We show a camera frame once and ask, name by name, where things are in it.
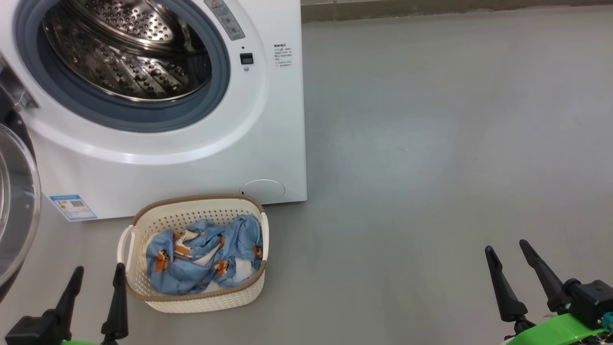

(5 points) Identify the blue energy label sticker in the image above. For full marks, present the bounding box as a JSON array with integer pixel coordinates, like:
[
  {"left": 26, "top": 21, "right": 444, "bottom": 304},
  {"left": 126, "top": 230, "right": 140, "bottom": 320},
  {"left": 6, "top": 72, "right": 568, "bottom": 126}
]
[{"left": 49, "top": 194, "right": 98, "bottom": 222}]

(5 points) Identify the grey warning sticker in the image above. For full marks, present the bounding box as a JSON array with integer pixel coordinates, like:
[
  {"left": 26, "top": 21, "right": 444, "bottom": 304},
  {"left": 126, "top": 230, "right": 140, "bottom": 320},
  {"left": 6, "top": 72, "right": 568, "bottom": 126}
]
[{"left": 204, "top": 0, "right": 246, "bottom": 41}]

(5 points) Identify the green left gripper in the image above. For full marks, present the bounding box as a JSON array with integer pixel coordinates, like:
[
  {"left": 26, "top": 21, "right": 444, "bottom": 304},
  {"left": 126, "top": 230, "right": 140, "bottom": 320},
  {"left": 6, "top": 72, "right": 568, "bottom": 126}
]
[{"left": 54, "top": 263, "right": 129, "bottom": 345}]

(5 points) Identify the cream perforated laundry basket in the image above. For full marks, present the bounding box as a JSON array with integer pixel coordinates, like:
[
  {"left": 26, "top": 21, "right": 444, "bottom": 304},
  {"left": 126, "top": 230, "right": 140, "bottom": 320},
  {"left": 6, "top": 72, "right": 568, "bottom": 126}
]
[{"left": 117, "top": 194, "right": 270, "bottom": 314}]

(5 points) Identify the round white filter cover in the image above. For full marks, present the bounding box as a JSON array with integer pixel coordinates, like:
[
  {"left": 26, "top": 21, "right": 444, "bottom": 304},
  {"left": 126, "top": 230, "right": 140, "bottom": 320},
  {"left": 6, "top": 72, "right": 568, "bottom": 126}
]
[{"left": 239, "top": 179, "right": 286, "bottom": 198}]

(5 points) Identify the grey rubber door seal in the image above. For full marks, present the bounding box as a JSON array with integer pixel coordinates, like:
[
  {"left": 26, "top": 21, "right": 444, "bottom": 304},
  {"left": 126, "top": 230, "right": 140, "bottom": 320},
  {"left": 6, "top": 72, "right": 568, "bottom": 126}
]
[{"left": 13, "top": 0, "right": 231, "bottom": 133}]

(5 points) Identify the blue cartoon print garment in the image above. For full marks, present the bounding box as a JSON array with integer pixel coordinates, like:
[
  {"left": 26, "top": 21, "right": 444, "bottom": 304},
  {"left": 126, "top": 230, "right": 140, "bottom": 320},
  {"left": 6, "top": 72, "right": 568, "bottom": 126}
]
[
  {"left": 146, "top": 219, "right": 226, "bottom": 295},
  {"left": 213, "top": 215, "right": 264, "bottom": 288}
]

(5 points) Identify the washing machine drum opening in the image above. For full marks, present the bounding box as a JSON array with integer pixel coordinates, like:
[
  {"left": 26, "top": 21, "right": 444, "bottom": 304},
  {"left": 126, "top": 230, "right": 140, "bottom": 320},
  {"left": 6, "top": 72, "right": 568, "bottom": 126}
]
[{"left": 42, "top": 0, "right": 213, "bottom": 103}]

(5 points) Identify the white front-load washing machine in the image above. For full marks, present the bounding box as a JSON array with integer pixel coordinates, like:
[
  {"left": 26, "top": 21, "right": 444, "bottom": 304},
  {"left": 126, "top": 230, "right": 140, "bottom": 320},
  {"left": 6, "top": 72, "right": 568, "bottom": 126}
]
[{"left": 0, "top": 0, "right": 308, "bottom": 222}]

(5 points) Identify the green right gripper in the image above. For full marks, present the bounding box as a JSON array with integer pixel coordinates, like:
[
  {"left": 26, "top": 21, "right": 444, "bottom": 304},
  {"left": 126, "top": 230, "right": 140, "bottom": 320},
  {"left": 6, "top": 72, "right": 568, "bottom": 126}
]
[{"left": 485, "top": 240, "right": 613, "bottom": 345}]

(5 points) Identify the washing machine glass door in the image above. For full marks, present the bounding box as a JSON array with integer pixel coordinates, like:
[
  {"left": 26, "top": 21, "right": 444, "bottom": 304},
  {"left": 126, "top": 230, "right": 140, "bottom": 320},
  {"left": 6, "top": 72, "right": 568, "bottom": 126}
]
[{"left": 0, "top": 53, "right": 41, "bottom": 302}]

